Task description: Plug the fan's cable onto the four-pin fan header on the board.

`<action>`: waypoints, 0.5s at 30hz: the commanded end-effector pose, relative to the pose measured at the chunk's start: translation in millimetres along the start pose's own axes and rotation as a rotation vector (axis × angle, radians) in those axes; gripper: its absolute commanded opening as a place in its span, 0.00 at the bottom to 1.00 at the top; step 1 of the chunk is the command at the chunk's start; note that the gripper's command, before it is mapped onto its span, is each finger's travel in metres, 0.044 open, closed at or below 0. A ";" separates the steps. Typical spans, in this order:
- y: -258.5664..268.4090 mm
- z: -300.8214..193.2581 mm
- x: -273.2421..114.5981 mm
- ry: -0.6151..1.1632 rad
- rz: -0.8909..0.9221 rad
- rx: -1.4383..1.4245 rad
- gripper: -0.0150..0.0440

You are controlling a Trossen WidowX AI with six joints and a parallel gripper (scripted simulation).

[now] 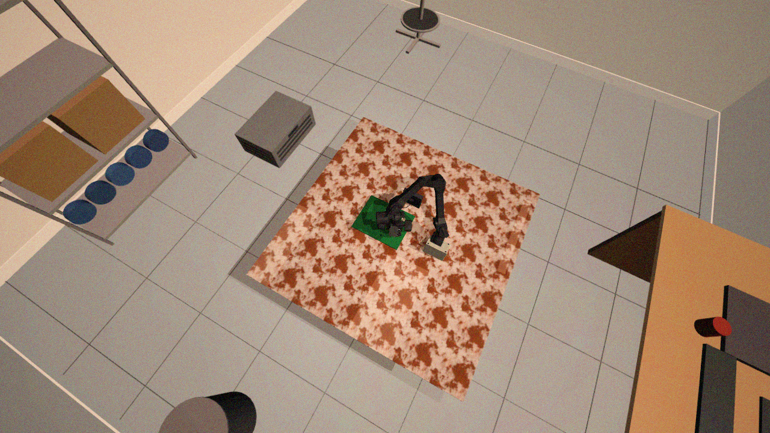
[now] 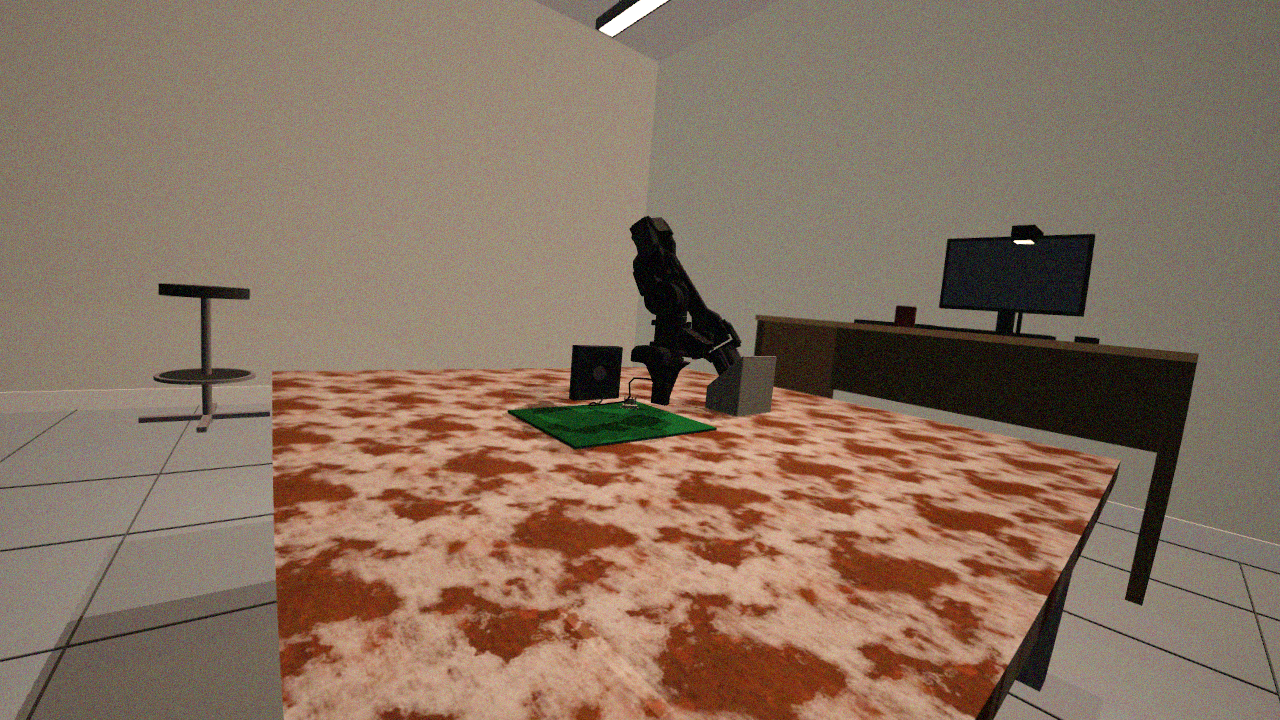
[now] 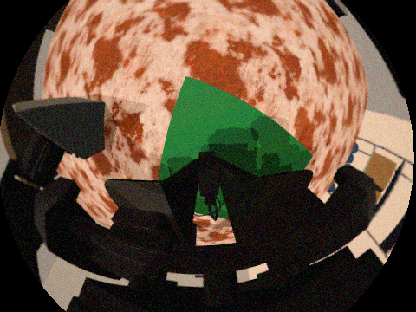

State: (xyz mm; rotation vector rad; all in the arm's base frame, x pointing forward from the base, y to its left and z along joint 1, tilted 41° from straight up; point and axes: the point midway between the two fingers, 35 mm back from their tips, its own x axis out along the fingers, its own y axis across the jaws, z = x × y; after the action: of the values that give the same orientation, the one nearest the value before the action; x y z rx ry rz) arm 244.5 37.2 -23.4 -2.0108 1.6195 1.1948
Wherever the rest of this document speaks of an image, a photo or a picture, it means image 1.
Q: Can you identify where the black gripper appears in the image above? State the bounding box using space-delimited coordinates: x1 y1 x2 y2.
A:
378 220 412 232

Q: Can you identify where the green circuit board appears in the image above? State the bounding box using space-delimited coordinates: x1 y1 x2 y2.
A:
352 195 415 250

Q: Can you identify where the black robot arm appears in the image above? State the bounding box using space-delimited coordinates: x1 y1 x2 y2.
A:
376 174 449 247

